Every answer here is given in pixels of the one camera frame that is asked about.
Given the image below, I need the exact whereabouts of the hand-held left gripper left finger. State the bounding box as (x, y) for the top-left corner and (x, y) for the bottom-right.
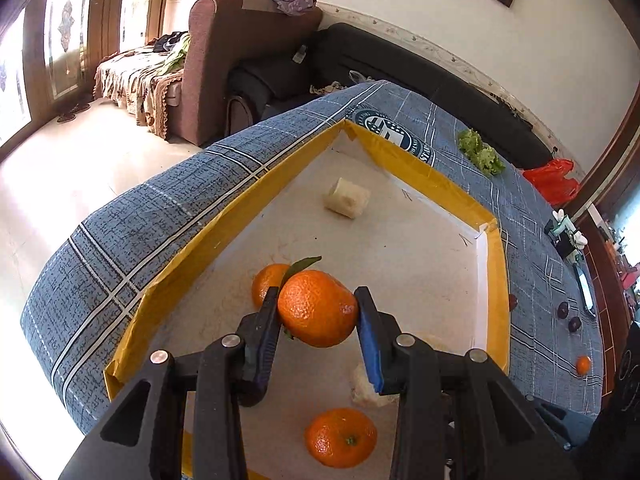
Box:
(59, 286), (282, 480)

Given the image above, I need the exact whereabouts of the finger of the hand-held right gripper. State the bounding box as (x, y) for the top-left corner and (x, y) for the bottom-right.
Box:
(529, 395), (592, 450)

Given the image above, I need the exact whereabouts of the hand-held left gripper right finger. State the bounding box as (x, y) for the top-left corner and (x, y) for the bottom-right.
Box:
(354, 286), (581, 480)

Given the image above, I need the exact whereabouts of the large peeled white sugarcane piece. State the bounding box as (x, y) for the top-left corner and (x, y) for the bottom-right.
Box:
(350, 332), (453, 408)

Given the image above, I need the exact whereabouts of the medium orange mandarin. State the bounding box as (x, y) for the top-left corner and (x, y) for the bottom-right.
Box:
(251, 263), (293, 311)

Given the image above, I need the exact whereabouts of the orange mandarin with leaf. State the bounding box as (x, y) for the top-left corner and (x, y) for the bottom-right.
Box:
(276, 256), (360, 348)

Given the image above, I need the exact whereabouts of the yellow cardboard box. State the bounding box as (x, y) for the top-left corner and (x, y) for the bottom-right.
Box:
(103, 119), (511, 480)

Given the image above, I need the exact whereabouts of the large orange mandarin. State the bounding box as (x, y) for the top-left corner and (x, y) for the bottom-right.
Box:
(305, 408), (378, 470)

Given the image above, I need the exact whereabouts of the black smartphone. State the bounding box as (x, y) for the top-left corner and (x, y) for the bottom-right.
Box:
(575, 262), (597, 320)

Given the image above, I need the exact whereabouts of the wooden cabinet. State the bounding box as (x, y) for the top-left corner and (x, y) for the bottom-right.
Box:
(585, 205), (640, 321)

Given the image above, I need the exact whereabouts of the black square container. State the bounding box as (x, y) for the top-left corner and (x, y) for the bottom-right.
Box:
(555, 232), (581, 261)

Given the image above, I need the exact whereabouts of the green lettuce leaf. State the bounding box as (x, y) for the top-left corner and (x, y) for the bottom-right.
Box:
(458, 129), (506, 177)

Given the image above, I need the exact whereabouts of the red plastic bag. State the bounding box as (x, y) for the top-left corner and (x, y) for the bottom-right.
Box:
(522, 158), (581, 206)

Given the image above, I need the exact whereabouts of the brown armchair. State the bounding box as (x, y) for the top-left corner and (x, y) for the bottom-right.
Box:
(192, 0), (323, 147)

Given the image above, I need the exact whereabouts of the sofa with lace cover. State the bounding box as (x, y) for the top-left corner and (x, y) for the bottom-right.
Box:
(95, 32), (193, 140)

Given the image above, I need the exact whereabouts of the black sofa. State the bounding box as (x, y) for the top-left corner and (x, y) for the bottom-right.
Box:
(227, 22), (556, 171)

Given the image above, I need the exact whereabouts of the dark clothes pile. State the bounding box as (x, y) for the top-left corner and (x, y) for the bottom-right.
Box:
(151, 31), (192, 73)

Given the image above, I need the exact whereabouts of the patterned glass door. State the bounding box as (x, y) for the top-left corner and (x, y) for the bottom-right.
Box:
(0, 0), (168, 148)

